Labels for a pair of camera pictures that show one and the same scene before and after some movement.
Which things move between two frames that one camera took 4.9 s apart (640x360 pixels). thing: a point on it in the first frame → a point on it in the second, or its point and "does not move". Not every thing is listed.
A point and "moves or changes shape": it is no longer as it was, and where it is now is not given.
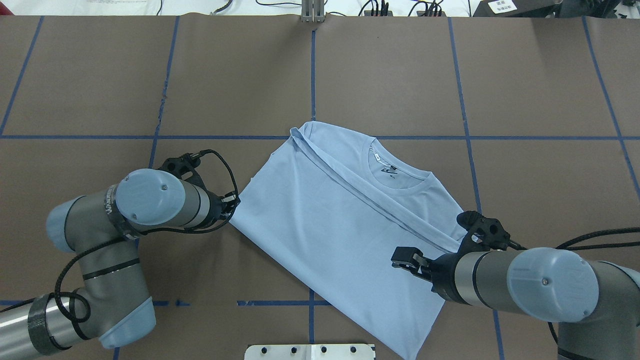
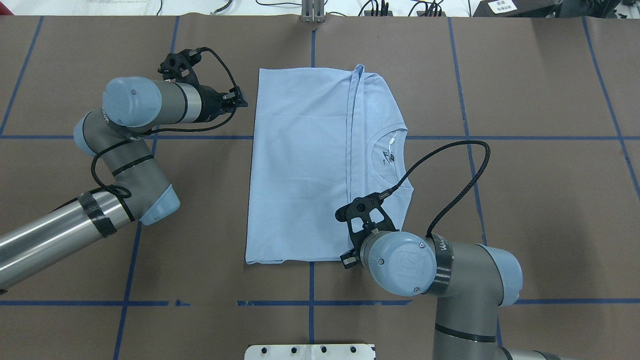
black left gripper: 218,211 → 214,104
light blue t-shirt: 329,206 moves or changes shape
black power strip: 368,13 does not move
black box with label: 516,8 does not move
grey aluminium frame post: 312,11 does not move
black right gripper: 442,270 → 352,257
